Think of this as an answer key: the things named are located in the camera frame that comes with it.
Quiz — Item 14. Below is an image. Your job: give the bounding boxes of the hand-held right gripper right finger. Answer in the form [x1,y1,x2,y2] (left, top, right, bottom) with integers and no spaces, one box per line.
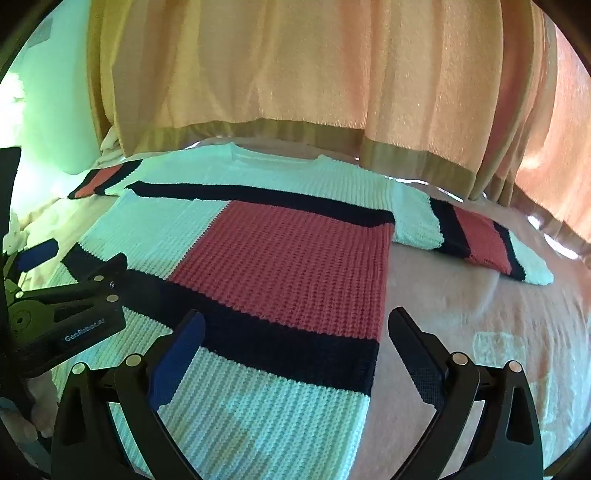
[388,307,543,480]

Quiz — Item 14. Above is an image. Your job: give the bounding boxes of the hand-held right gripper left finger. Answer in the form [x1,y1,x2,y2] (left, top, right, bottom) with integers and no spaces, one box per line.
[50,309,206,480]

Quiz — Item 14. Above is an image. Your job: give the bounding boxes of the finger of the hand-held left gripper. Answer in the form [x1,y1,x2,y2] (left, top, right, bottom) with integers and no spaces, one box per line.
[2,237,59,296]
[9,251,129,340]

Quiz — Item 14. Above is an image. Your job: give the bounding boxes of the white knitted garment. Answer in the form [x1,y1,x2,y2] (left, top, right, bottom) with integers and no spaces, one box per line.
[46,143,555,480]

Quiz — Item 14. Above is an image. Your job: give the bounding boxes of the pink bed blanket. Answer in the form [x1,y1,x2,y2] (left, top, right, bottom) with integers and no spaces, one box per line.
[9,134,591,480]

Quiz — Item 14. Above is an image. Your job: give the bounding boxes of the white cloth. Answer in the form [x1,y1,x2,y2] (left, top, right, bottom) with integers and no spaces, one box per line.
[95,124,139,169]

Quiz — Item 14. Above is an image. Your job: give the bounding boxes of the orange curtain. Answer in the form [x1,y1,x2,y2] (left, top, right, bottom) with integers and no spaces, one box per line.
[85,0,591,259]

